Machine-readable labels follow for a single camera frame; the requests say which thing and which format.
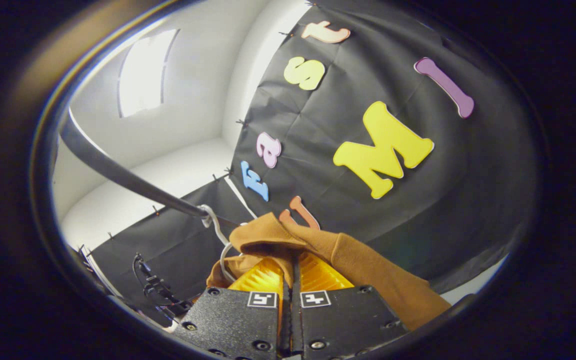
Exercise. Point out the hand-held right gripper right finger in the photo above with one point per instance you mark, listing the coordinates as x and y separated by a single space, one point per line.
343 320

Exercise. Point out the brown shirt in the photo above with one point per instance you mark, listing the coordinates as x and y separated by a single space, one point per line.
368 265

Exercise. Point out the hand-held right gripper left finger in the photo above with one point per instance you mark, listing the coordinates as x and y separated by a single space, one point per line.
233 320

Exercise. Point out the black clothes rack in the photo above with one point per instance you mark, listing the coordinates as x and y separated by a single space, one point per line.
128 177

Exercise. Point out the ceiling light panel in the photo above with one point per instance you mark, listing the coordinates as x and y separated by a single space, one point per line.
145 75

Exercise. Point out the white clothes hanger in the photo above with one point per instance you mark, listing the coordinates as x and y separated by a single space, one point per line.
216 227

